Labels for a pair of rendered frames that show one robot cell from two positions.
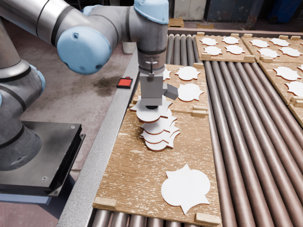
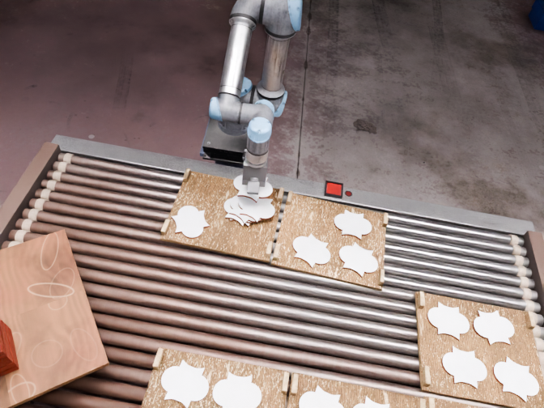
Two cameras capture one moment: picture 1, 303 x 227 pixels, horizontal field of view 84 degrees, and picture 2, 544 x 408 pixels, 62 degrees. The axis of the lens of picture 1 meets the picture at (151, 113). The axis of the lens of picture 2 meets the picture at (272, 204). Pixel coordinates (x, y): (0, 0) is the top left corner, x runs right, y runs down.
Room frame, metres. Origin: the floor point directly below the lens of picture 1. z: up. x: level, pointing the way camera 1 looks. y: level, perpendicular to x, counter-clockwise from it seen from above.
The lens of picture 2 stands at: (0.39, -1.11, 2.35)
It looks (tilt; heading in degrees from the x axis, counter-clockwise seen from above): 51 degrees down; 84
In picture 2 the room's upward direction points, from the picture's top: 10 degrees clockwise
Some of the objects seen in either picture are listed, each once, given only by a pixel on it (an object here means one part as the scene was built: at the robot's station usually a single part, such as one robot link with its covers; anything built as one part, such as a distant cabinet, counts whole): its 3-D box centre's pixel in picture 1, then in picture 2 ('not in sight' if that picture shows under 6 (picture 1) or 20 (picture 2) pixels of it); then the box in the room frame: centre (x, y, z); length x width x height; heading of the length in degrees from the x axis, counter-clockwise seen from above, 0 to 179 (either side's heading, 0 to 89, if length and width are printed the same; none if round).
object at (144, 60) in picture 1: (151, 57); (256, 153); (0.42, 0.00, 1.24); 0.08 x 0.08 x 0.05
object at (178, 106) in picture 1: (172, 84); (332, 238); (0.75, -0.11, 0.93); 0.41 x 0.35 x 0.02; 170
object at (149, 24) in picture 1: (150, 24); (258, 135); (0.43, 0.00, 1.32); 0.09 x 0.08 x 0.11; 85
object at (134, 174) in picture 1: (162, 152); (225, 214); (0.33, -0.04, 0.93); 0.41 x 0.35 x 0.02; 172
